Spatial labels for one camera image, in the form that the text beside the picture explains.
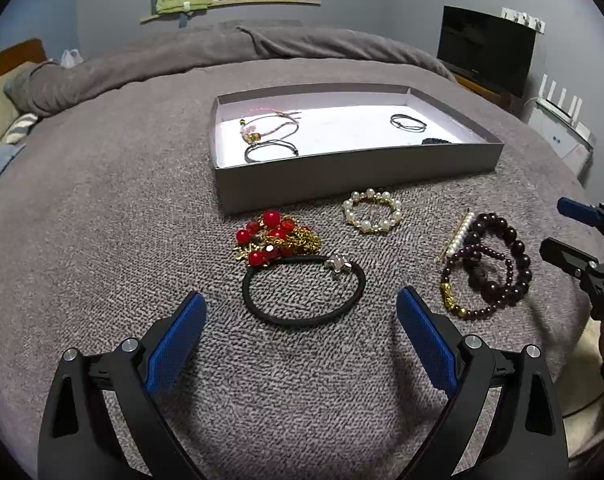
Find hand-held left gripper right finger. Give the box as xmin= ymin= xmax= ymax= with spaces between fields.
xmin=396 ymin=286 xmax=570 ymax=480

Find black hair tie silver star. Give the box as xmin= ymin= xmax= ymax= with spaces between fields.
xmin=242 ymin=254 xmax=367 ymax=329

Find pink string bracelet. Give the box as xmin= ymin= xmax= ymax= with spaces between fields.
xmin=239 ymin=108 xmax=303 ymax=144

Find small maroon bead bracelet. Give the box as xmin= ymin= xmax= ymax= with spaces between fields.
xmin=440 ymin=244 xmax=516 ymax=320

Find wooden headboard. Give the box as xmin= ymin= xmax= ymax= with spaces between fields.
xmin=0 ymin=38 xmax=48 ymax=87

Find large dark bead bracelet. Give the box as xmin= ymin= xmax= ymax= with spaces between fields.
xmin=464 ymin=212 xmax=533 ymax=307

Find grey cardboard box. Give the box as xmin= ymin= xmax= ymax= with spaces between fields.
xmin=211 ymin=83 xmax=504 ymax=217

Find red bead gold chain bracelet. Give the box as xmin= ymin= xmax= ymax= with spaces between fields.
xmin=233 ymin=209 xmax=323 ymax=267

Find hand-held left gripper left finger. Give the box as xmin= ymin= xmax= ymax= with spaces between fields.
xmin=38 ymin=291 xmax=208 ymax=480

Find wooden wall shelf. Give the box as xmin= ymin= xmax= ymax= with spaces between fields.
xmin=139 ymin=0 xmax=322 ymax=25

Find white wall hooks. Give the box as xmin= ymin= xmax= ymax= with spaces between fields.
xmin=500 ymin=7 xmax=547 ymax=35

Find black monitor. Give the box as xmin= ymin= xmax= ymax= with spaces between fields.
xmin=436 ymin=5 xmax=538 ymax=99

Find white router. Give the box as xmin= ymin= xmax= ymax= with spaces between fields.
xmin=534 ymin=74 xmax=596 ymax=149

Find green cloth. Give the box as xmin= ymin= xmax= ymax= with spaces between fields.
xmin=155 ymin=0 xmax=213 ymax=15

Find striped pillow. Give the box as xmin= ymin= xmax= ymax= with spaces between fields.
xmin=4 ymin=112 xmax=40 ymax=148

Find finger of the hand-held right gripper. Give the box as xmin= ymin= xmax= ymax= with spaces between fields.
xmin=557 ymin=197 xmax=604 ymax=243
xmin=539 ymin=237 xmax=604 ymax=283

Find pearl hair clip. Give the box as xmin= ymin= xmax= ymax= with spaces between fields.
xmin=435 ymin=208 xmax=471 ymax=262

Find white cabinet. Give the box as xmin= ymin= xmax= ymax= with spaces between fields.
xmin=524 ymin=104 xmax=596 ymax=187

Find wooden desk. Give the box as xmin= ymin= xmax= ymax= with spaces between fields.
xmin=451 ymin=72 xmax=514 ymax=112

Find pearl and gold bracelet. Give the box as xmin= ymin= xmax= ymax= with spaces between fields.
xmin=342 ymin=188 xmax=403 ymax=235

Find grey blanket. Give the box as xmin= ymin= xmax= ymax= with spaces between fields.
xmin=0 ymin=20 xmax=604 ymax=480

